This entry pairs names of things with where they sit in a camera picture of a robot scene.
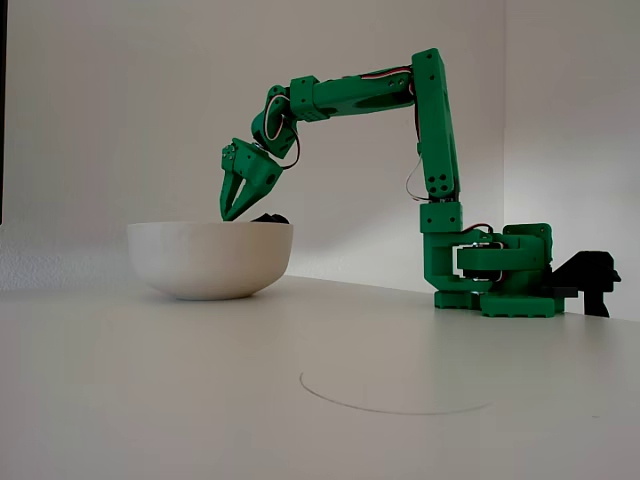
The dark grey cloth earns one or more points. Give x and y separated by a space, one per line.
272 218

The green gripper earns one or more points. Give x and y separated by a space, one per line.
251 167

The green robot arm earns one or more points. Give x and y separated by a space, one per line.
440 125

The black table clamp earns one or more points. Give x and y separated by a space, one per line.
595 275

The white bowl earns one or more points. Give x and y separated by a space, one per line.
210 260

